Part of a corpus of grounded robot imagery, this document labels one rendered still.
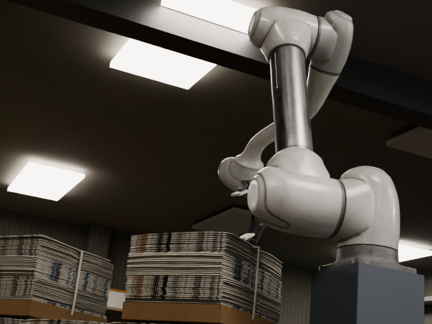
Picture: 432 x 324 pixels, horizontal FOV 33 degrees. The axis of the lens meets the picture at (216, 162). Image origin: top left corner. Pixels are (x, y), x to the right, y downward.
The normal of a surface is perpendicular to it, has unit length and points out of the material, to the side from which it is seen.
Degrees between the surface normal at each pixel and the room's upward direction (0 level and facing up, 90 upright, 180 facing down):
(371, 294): 90
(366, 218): 97
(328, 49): 134
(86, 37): 180
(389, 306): 90
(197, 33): 90
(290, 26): 78
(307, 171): 69
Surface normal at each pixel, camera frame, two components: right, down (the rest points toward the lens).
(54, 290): 0.90, -0.06
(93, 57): -0.10, 0.94
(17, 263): -0.44, -0.33
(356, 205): 0.22, -0.26
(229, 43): 0.43, -0.25
